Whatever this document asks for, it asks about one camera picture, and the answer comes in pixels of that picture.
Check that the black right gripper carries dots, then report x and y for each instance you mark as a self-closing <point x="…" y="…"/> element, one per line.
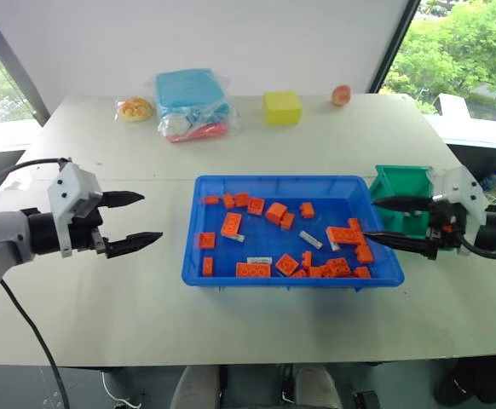
<point x="446" y="226"/>

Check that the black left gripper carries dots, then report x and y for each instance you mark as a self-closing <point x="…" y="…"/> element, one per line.
<point x="84" y="234"/>

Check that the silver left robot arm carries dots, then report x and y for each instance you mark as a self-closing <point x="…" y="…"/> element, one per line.
<point x="1" y="238"/>

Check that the green plastic bin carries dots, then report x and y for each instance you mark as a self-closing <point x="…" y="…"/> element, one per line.
<point x="401" y="183"/>

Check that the small orange building block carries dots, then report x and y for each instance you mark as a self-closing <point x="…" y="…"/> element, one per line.
<point x="229" y="201"/>
<point x="355" y="223"/>
<point x="288" y="221"/>
<point x="362" y="272"/>
<point x="318" y="272"/>
<point x="242" y="199"/>
<point x="307" y="211"/>
<point x="364" y="253"/>

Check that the square orange studded block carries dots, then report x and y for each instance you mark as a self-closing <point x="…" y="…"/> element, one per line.
<point x="207" y="240"/>
<point x="256" y="206"/>
<point x="339" y="267"/>

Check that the small flat orange block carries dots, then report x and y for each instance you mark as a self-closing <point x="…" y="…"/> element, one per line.
<point x="300" y="274"/>
<point x="212" y="199"/>

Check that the clear water bottle blue cap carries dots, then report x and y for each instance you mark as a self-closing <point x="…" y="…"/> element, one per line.
<point x="493" y="179"/>

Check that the wrapped orange bread bun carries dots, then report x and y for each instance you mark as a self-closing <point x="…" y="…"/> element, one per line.
<point x="134" y="109"/>

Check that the rounded orange block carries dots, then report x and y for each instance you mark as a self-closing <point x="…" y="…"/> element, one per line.
<point x="275" y="212"/>

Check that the clear bag of blue items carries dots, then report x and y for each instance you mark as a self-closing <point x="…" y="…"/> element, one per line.
<point x="190" y="102"/>

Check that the blue plastic tray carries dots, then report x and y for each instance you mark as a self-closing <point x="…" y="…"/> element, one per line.
<point x="269" y="243"/>

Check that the pink peach fruit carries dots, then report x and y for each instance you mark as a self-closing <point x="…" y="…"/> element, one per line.
<point x="342" y="95"/>

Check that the yellow cube block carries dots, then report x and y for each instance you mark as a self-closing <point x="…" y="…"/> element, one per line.
<point x="283" y="108"/>

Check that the black bag on floor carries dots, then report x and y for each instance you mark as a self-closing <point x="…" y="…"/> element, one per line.
<point x="482" y="381"/>

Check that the grey rounded shape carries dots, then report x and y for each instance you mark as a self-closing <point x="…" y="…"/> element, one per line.
<point x="318" y="387"/>
<point x="194" y="389"/>

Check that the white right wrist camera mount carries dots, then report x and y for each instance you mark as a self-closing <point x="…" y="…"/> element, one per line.
<point x="465" y="189"/>

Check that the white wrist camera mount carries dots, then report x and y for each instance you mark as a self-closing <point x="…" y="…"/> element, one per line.
<point x="465" y="189"/>
<point x="67" y="187"/>

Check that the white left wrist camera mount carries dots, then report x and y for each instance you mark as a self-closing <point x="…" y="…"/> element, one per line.
<point x="67" y="187"/>

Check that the dark window frame post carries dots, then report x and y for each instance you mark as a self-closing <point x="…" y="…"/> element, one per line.
<point x="13" y="64"/>
<point x="395" y="47"/>

